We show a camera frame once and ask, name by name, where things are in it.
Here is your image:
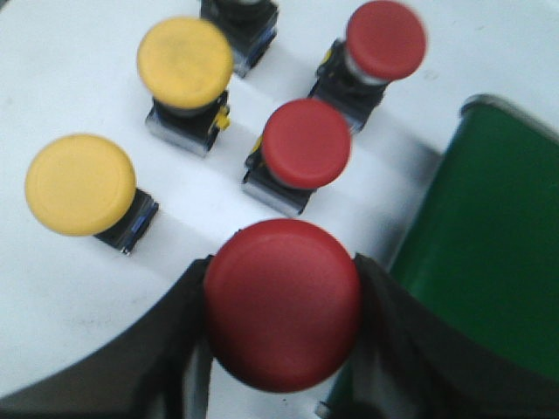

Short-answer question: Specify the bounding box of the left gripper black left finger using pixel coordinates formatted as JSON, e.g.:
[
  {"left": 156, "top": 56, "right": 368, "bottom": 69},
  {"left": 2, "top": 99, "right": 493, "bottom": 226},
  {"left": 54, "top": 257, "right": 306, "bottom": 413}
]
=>
[{"left": 1, "top": 258, "right": 212, "bottom": 418}]

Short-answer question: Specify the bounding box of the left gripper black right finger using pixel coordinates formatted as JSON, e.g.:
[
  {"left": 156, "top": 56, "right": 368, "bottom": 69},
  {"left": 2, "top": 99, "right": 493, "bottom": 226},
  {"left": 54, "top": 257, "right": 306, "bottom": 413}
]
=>
[{"left": 325, "top": 254, "right": 558, "bottom": 418}]

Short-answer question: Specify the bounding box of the red mushroom push button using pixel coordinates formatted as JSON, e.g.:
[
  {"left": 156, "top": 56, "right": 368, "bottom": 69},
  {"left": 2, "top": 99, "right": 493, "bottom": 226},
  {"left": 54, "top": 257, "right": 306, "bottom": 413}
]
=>
[{"left": 204, "top": 219, "right": 362, "bottom": 393}]

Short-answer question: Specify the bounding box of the green conveyor belt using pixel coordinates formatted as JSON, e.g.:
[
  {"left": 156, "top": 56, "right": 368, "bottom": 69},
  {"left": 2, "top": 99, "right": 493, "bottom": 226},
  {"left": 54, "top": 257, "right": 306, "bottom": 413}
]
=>
[{"left": 321, "top": 93, "right": 559, "bottom": 419}]

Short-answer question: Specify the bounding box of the yellow mushroom button near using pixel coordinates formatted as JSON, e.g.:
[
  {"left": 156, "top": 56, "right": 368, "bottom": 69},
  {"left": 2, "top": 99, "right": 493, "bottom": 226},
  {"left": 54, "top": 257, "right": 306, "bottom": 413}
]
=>
[{"left": 24, "top": 134, "right": 159, "bottom": 255}]

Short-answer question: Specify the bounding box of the yellow mushroom button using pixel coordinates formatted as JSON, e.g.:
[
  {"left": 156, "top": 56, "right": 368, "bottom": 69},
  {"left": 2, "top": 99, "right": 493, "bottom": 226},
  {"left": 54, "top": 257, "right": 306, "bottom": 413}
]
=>
[
  {"left": 136, "top": 17, "right": 234, "bottom": 157},
  {"left": 24, "top": 134, "right": 159, "bottom": 255}
]

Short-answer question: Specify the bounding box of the red mushroom button middle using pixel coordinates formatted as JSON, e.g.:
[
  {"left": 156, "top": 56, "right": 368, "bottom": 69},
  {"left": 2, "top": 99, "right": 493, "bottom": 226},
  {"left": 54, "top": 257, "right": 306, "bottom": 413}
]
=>
[{"left": 242, "top": 99, "right": 351, "bottom": 217}]

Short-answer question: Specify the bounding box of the yellow mushroom button far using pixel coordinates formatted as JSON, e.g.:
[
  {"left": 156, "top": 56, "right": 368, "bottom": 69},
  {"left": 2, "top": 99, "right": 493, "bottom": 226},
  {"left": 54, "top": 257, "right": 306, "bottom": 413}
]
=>
[{"left": 136, "top": 17, "right": 234, "bottom": 157}]

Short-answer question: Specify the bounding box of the red mushroom button far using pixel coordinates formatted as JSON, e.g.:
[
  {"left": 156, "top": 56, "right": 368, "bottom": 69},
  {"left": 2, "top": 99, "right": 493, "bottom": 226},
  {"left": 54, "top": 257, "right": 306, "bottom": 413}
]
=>
[{"left": 309, "top": 1, "right": 427, "bottom": 134}]

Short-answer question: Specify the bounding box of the black button switch block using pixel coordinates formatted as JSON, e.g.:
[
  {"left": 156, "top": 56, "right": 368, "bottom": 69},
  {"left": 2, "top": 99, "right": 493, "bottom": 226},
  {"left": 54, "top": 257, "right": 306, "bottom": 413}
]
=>
[{"left": 200, "top": 0, "right": 279, "bottom": 78}]

